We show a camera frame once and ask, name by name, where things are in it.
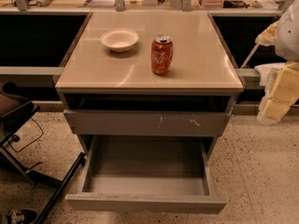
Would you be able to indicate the grey drawer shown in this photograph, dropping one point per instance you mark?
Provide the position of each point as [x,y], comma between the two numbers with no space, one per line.
[146,122]
[147,173]

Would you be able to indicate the red soda can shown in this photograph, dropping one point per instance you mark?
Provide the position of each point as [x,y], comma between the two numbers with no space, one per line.
[161,54]

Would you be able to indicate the white paper bowl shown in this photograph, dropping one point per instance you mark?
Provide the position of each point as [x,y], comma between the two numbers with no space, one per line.
[119,40]

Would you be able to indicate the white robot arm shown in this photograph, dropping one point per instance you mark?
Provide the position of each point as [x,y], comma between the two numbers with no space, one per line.
[284,34]

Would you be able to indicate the grey drawer cabinet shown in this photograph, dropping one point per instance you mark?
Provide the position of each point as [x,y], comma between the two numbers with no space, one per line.
[202,77]

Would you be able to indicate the padded gripper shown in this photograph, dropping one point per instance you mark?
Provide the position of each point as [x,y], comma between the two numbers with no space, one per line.
[289,36]

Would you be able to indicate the black sneaker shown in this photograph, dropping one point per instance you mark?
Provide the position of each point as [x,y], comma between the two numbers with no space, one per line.
[24,216]

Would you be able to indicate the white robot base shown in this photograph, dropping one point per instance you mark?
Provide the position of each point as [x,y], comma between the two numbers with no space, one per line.
[264,69]

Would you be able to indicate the white stick with black tip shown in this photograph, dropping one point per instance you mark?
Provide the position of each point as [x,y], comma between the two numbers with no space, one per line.
[249,56]

